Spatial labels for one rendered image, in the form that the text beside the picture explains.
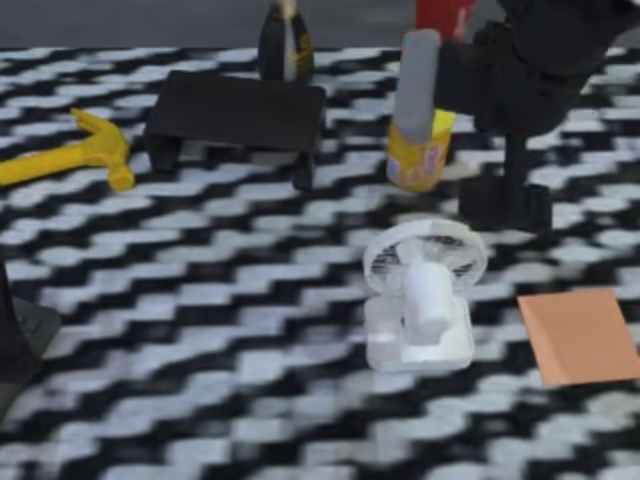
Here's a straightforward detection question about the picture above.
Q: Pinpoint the orange square pad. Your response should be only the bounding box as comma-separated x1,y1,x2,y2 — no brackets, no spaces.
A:
516,288,640,387

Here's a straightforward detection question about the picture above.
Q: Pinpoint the white small desk fan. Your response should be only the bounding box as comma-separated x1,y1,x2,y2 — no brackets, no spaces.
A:
362,219,489,372

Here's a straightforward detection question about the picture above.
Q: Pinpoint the yellow toy hammer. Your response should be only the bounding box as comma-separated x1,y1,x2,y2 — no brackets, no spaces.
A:
0,107,137,192

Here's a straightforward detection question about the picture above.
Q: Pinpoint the yellow bottle with grey cap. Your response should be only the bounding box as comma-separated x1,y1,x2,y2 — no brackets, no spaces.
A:
385,28,455,194

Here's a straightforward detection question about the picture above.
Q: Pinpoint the black upright post with base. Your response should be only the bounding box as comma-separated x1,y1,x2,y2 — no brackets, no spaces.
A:
458,133,554,232

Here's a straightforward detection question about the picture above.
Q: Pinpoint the black bottle with yellow label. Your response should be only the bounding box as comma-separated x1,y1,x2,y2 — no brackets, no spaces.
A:
257,0,315,84

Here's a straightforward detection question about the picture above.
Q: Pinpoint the red container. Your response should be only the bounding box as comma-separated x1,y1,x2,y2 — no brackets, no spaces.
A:
414,0,475,40

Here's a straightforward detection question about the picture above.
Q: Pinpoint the black low table stand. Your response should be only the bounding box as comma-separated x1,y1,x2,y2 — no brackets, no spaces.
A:
143,69,327,191

